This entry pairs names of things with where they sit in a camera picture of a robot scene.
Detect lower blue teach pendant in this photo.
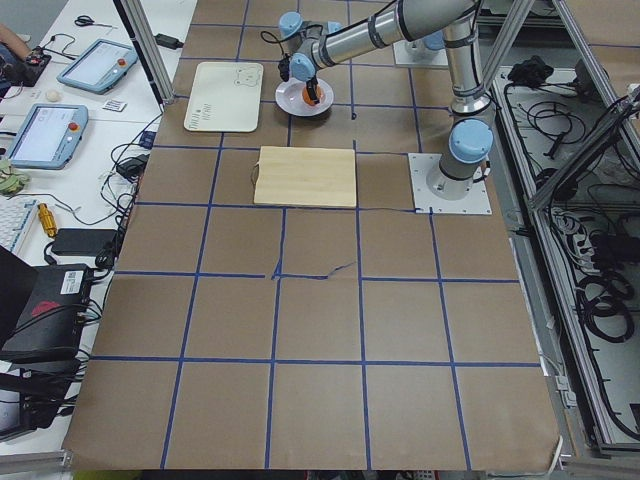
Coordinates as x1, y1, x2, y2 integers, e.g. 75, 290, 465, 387
7, 103, 89, 170

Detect white keyboard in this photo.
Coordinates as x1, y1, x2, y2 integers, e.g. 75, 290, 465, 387
1, 197, 37, 254

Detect upper blue teach pendant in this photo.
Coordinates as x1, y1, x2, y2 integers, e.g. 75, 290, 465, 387
57, 39, 138, 94

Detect black electronics box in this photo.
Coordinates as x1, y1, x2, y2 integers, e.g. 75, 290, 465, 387
1, 256, 93, 364

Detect small printed card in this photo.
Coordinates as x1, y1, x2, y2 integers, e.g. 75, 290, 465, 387
103, 99, 127, 112

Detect orange fruit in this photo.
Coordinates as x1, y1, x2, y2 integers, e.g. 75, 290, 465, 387
302, 85, 324, 107

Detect black scissors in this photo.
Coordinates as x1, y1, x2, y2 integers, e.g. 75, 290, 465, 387
74, 15, 115, 29

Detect cream bear tray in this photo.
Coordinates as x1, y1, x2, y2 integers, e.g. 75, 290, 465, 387
183, 62, 264, 133

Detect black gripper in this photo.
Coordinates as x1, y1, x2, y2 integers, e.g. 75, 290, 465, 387
304, 76, 323, 104

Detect black power adapter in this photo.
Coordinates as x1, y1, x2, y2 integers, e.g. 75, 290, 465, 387
154, 33, 184, 50

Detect black flat power brick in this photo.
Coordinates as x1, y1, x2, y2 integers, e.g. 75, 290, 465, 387
51, 228, 116, 256

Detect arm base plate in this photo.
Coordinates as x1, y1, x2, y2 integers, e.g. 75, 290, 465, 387
408, 153, 492, 215
393, 41, 448, 70

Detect blue teach pendant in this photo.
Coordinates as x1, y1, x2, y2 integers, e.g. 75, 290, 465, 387
7, 103, 89, 170
57, 39, 138, 94

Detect white round plate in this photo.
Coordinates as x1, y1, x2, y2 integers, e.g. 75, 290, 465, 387
275, 78, 334, 117

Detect aluminium frame post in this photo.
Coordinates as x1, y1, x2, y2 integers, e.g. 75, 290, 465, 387
113, 0, 175, 106

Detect wooden cutting board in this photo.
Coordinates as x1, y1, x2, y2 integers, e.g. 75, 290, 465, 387
254, 146, 357, 208

